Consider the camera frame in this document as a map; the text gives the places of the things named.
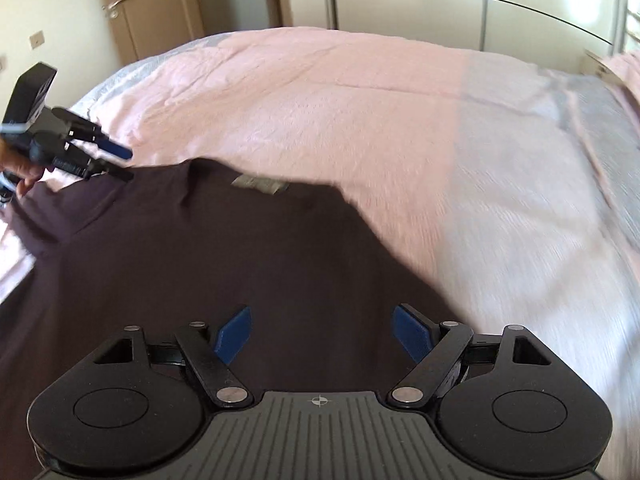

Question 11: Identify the dark brown shirt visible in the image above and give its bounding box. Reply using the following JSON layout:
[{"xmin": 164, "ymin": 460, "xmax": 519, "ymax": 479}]
[{"xmin": 1, "ymin": 159, "xmax": 454, "ymax": 479}]

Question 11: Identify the folded pink clothes pile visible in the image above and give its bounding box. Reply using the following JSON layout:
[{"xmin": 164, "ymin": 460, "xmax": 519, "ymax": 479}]
[{"xmin": 580, "ymin": 50, "xmax": 639, "ymax": 128}]

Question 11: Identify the person's left hand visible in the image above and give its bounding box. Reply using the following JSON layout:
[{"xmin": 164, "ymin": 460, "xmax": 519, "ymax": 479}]
[{"xmin": 0, "ymin": 140, "xmax": 44, "ymax": 197}]

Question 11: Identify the beige wooden door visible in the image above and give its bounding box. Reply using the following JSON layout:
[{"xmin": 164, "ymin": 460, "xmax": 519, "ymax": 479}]
[{"xmin": 102, "ymin": 0, "xmax": 204, "ymax": 65}]

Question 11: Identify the pink bedspread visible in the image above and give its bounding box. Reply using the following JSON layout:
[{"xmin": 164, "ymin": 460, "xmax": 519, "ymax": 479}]
[{"xmin": 0, "ymin": 27, "xmax": 640, "ymax": 480}]

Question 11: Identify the white wardrobe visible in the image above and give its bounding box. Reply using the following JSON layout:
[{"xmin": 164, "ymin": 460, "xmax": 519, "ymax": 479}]
[{"xmin": 281, "ymin": 0, "xmax": 628, "ymax": 73}]

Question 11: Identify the wall light switch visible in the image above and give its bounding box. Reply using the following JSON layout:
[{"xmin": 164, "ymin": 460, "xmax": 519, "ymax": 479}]
[{"xmin": 29, "ymin": 30, "xmax": 46, "ymax": 50}]

